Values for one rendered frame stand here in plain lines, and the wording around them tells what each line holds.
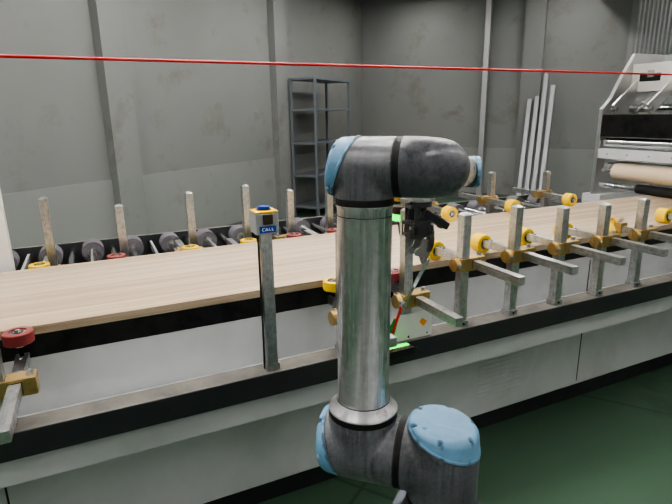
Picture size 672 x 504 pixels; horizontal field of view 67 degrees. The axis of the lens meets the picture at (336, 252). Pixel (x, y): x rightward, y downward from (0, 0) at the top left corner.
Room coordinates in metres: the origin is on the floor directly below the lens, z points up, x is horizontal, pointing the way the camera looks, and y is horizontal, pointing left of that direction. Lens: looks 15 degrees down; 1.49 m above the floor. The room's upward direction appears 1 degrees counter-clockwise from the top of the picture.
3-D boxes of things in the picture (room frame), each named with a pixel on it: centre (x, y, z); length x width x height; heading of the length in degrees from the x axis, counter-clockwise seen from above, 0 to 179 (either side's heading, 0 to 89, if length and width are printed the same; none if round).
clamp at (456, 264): (1.85, -0.49, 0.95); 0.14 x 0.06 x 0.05; 115
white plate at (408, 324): (1.70, -0.23, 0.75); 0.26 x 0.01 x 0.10; 115
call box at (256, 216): (1.51, 0.22, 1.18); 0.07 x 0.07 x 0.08; 25
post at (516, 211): (1.94, -0.70, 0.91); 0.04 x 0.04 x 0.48; 25
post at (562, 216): (2.05, -0.93, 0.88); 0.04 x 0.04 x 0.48; 25
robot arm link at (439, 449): (0.94, -0.21, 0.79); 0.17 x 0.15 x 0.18; 71
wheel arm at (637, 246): (2.16, -1.19, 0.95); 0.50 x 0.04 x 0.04; 25
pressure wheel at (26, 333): (1.36, 0.92, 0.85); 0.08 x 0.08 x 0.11
